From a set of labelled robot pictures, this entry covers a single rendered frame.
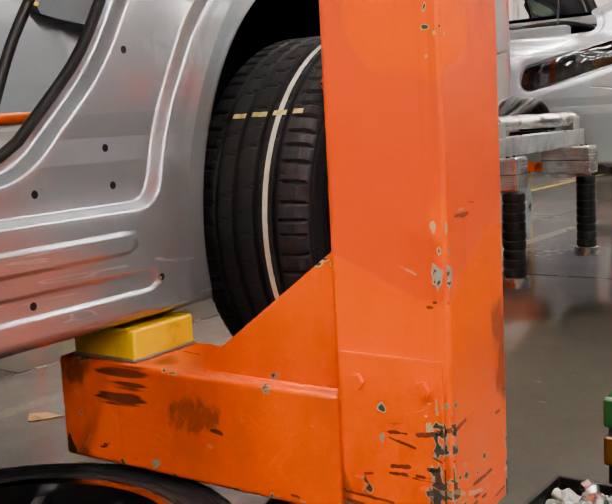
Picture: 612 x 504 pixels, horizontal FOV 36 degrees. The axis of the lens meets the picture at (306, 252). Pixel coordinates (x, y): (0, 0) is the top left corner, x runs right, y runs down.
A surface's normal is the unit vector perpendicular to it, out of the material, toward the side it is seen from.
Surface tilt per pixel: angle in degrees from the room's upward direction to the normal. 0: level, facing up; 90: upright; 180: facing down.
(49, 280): 90
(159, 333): 90
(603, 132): 105
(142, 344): 90
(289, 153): 69
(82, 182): 90
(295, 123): 59
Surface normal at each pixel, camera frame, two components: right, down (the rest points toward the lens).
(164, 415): -0.57, 0.14
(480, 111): 0.82, 0.04
